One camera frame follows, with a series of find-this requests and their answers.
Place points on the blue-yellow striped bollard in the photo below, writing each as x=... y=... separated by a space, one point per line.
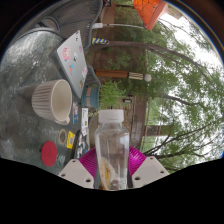
x=100 y=41

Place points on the wooden lamp post, globe light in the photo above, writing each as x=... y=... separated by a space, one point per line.
x=113 y=74

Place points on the silver laptop with stickers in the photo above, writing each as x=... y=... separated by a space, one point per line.
x=71 y=63

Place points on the yellow sticker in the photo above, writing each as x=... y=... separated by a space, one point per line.
x=70 y=140

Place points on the large tree with forked trunk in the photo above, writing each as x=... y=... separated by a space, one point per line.
x=160 y=130

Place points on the orange canopy with white pole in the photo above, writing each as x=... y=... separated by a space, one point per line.
x=150 y=11

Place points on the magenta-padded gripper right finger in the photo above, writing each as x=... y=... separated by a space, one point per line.
x=150 y=171

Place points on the green plant in blue pot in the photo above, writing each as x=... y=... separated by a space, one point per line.
x=106 y=95

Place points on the grey mesh patio chair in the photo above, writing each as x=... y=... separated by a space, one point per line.
x=76 y=20

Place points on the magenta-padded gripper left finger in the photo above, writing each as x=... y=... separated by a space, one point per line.
x=75 y=173

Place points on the flat round red coaster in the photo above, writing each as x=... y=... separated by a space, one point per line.
x=49 y=154

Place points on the black laptop with stickers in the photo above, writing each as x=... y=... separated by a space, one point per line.
x=81 y=148

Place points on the white ribbed mug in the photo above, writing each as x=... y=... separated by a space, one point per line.
x=46 y=100

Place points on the clear bottle with white cap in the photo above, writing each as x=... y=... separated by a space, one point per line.
x=111 y=146

